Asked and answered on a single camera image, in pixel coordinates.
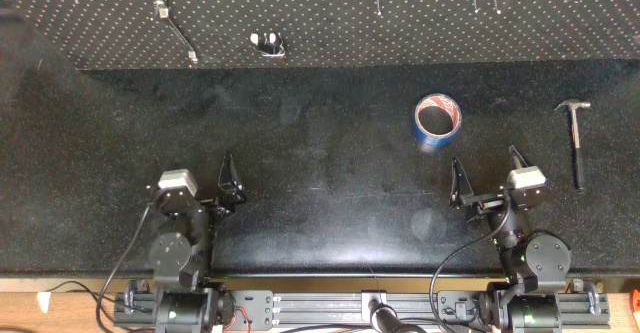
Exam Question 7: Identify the white paper scrap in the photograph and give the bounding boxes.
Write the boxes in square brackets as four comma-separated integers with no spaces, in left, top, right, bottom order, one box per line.
[35,290,53,315]

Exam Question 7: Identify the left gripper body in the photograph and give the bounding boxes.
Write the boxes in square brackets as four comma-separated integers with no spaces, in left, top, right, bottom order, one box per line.
[147,186,237,220]

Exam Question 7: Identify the black cable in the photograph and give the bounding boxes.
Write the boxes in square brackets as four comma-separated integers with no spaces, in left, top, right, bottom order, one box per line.
[94,203,153,333]
[427,188,513,333]

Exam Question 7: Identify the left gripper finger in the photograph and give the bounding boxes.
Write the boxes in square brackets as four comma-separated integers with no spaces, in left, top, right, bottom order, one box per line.
[217,150,248,206]

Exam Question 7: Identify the hammer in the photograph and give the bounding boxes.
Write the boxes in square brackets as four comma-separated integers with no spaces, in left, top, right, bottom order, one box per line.
[553,98,593,193]

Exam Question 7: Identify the orange object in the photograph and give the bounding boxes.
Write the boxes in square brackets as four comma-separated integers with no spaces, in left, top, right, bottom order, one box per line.
[629,287,640,332]

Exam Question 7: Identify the black pegboard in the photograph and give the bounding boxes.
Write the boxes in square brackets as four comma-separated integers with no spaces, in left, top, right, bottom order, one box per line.
[0,0,640,71]

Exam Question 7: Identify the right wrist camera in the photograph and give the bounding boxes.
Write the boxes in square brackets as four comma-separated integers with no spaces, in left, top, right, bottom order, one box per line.
[505,165,548,191]

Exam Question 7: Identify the thin black wire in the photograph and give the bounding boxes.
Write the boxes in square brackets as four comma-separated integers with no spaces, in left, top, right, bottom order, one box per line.
[36,279,152,320]

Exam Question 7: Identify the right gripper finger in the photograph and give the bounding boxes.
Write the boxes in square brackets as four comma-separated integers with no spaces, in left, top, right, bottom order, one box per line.
[447,156,474,209]
[506,144,529,171]

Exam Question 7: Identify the wrench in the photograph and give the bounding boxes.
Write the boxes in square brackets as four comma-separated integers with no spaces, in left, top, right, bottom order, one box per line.
[151,0,200,66]

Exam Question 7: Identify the roll of blue tape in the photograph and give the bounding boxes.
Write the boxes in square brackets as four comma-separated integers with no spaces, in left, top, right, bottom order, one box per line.
[412,92,464,149]

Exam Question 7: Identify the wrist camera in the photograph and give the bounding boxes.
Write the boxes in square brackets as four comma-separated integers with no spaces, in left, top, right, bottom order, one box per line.
[156,168,199,198]
[505,165,548,191]

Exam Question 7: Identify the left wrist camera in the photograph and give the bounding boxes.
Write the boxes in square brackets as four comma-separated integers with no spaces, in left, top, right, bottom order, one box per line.
[156,168,199,198]

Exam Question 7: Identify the pliers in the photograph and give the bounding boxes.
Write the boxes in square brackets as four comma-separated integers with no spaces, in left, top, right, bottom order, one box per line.
[248,30,286,57]

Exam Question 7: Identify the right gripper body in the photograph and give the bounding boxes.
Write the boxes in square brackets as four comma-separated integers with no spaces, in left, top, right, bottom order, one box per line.
[457,186,512,223]

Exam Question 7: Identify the mounting rail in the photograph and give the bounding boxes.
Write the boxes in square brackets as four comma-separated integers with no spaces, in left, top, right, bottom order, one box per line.
[113,278,612,333]

